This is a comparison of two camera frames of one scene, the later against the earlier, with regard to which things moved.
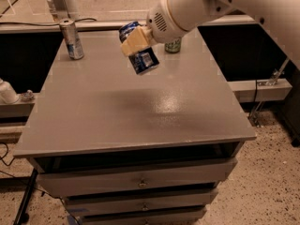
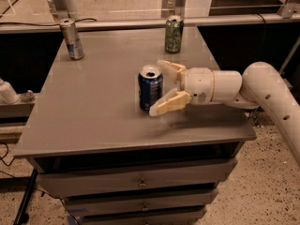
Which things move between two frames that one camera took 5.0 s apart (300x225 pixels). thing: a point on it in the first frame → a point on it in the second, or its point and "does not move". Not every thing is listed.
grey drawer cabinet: [127, 148] does not move
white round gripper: [159, 25] → [197, 84]
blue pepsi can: [143, 60] → [150, 85]
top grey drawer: [84, 182] does not move
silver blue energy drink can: [71, 38] does not move
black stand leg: [22, 217] does not move
